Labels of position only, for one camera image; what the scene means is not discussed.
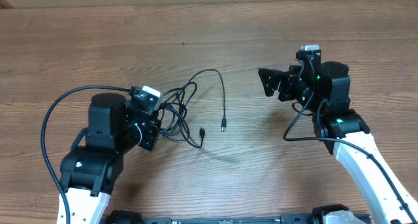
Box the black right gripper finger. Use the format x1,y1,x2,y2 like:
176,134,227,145
262,63,291,71
258,69,283,97

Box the black usb cable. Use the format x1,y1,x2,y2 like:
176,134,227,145
157,69,228,150

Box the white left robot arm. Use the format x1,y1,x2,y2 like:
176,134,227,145
57,87,163,223

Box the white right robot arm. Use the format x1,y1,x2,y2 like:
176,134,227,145
258,47,417,223

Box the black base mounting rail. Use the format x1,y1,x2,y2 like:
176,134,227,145
100,204,372,224

